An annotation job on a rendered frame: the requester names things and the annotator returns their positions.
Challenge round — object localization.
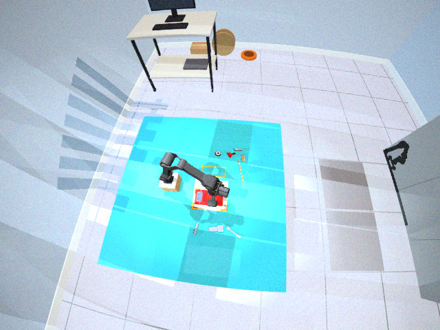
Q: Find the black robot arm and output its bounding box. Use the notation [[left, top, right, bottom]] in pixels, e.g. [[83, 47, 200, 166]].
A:
[[159, 151, 230, 198]]

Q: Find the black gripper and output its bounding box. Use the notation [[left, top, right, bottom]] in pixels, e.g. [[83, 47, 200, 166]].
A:
[[207, 191, 217, 207]]

